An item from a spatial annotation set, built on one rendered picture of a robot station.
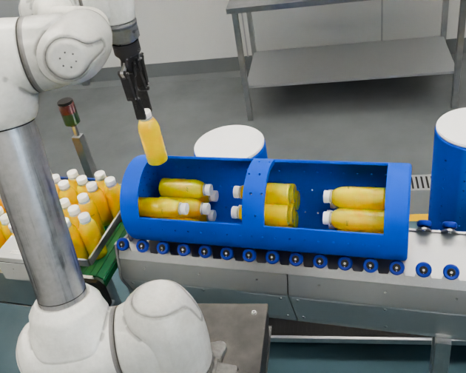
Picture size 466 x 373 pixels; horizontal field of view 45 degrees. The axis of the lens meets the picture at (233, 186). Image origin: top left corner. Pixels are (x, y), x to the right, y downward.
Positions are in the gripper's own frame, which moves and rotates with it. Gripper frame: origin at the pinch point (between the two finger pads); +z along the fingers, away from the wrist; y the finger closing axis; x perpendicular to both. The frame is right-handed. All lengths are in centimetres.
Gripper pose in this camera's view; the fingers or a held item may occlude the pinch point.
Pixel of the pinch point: (142, 105)
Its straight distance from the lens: 171.5
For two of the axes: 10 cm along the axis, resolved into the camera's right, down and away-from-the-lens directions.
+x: -9.5, -0.5, 2.9
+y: 2.6, -6.0, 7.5
